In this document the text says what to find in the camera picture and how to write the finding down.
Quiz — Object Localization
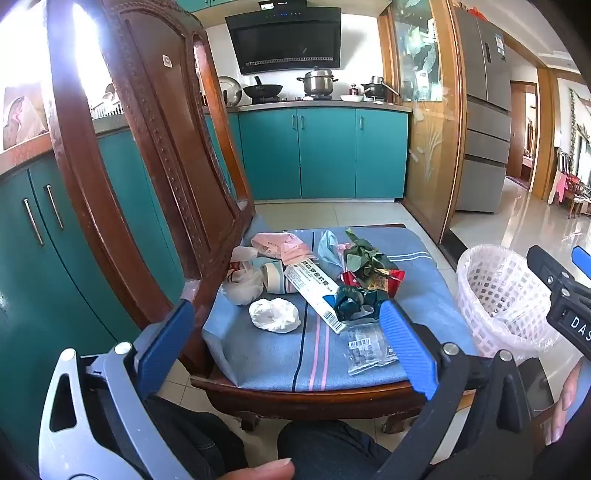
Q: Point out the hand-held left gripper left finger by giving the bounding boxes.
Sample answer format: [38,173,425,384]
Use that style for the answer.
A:
[39,299,197,480]

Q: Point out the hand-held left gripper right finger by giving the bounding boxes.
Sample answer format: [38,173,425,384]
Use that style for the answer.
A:
[376,299,536,480]

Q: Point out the white lattice waste basket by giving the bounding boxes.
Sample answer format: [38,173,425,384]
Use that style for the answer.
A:
[456,244,573,370]

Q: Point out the red snack wrapper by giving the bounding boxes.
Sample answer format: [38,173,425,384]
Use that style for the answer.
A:
[340,268,406,299]

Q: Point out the pink transparent bin liner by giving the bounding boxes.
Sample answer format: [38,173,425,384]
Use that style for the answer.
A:
[456,244,573,370]

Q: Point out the white ointment box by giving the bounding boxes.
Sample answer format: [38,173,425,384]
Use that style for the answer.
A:
[283,261,350,335]

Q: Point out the pink plastic packet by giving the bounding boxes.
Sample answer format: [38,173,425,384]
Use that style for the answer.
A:
[250,232,315,266]

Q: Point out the person's right hand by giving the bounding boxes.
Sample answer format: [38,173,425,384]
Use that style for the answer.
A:
[546,359,585,446]

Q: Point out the person's left hand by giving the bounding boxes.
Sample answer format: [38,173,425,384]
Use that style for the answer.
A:
[221,457,296,480]

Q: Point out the clear plastic packet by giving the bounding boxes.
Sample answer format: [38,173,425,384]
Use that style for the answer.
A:
[340,323,399,376]

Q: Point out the wooden dining chair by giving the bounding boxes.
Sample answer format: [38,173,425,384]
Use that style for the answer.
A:
[566,175,591,220]

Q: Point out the dark green wrapper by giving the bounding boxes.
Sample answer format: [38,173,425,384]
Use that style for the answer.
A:
[333,285,391,324]

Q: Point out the green leaves wrapper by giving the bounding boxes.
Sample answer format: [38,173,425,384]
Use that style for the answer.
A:
[344,228,399,289]

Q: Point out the white plastic bag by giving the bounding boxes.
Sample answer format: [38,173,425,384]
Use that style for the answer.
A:
[222,246,265,306]

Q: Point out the blue striped seat cloth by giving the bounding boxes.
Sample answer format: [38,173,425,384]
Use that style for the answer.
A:
[202,226,478,393]

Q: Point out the crumpled white tissue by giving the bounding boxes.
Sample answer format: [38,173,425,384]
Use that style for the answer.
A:
[249,298,301,333]

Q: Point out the person's dark trousers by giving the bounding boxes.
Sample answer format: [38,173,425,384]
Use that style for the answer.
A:
[148,399,407,480]

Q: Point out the paper cup with teal band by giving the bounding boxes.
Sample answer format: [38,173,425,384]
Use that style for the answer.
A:
[259,259,296,294]

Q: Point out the silver refrigerator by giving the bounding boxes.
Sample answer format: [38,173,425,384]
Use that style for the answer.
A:
[455,8,514,216]

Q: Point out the wooden framed glass door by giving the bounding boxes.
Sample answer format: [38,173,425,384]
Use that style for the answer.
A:
[379,0,463,245]

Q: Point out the teal kitchen cabinet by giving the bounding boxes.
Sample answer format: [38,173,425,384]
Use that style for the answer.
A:
[238,108,411,202]

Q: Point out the carved wooden chair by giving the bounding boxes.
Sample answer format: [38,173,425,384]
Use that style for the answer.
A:
[46,0,476,435]

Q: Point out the dish rack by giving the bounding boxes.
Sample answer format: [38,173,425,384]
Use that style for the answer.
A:
[90,83,128,121]

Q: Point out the black cooking pot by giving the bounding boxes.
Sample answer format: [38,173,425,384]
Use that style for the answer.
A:
[360,76,400,102]

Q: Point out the grey kitchen countertop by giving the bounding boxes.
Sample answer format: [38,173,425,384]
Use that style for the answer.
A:
[226,100,413,114]

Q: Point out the steel pot lid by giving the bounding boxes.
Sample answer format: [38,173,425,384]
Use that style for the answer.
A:
[217,76,243,108]

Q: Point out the black wok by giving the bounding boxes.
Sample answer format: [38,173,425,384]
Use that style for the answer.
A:
[242,76,284,103]

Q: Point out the steel stock pot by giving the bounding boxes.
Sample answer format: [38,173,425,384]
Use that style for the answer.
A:
[297,67,339,100]

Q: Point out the black range hood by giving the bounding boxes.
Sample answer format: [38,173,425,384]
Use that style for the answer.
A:
[225,0,343,76]

